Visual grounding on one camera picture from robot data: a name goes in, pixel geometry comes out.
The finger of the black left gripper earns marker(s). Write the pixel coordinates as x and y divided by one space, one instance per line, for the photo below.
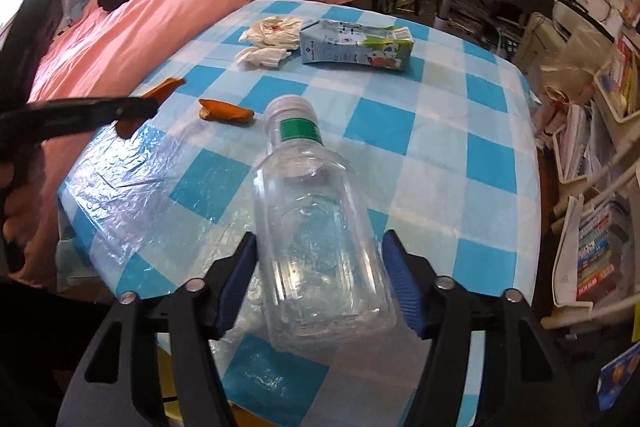
42 121

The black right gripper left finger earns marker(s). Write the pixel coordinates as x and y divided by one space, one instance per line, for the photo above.
118 381

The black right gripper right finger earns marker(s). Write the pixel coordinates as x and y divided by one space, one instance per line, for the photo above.
490 362

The orange peel piece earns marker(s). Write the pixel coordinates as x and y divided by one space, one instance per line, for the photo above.
145 107
213 110

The clear plastic bottle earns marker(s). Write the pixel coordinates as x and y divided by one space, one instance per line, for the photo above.
323 278

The white tissue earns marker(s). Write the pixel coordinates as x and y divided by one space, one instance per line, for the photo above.
274 32
262 57

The blue green milk carton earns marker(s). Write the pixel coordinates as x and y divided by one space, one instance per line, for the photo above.
332 41

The yellow trash bin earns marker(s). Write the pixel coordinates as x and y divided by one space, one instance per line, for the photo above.
168 388

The person's left hand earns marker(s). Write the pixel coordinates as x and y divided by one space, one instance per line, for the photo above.
29 211

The blue paper shopping bag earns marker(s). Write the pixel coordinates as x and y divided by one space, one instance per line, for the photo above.
615 375

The pink duvet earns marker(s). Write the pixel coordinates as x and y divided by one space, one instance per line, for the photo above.
109 54

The white book shelf rack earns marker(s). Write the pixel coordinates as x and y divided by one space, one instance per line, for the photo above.
593 92

